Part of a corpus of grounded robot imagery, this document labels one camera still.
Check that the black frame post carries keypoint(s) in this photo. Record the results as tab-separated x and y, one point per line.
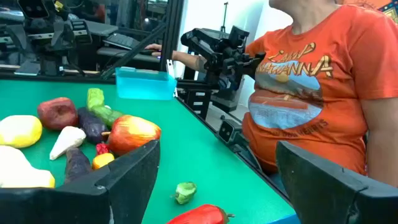
171	31

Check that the small red pepper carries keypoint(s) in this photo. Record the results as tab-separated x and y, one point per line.
102	148

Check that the black diagonal frame brace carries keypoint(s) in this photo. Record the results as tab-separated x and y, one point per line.
133	53

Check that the long red pepper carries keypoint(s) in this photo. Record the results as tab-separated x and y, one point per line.
202	216

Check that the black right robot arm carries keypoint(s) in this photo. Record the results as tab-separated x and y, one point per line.
46	37

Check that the small green pepper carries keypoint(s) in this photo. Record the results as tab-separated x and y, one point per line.
185	193

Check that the dark red apple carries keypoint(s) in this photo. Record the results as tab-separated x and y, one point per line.
57	113

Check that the person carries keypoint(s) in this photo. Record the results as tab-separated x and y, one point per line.
311	93

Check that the thin black stand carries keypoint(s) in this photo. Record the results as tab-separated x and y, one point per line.
224	15

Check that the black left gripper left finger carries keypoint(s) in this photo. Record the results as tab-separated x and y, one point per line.
93	202

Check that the yellow toy vegetable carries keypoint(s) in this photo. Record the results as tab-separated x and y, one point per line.
15	168

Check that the green cucumber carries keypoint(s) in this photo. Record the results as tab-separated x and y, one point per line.
107	115

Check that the black table-level camera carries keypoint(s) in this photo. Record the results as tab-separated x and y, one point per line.
228	132

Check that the white garlic bulb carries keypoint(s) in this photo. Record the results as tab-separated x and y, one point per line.
66	140

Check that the green toy round vegetable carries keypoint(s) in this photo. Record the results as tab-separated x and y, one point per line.
94	98

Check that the red and yellow apple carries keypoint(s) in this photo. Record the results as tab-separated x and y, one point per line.
133	133

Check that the black computer keyboard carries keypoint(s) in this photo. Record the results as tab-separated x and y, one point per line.
121	40

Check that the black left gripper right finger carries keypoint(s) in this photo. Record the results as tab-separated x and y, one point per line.
326	199

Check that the patterned wall hanging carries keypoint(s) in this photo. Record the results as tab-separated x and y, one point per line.
390	9

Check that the dark purple eggplant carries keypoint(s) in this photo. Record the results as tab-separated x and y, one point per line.
91	126

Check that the aqua translucent basket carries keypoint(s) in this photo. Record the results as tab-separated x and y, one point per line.
144	84

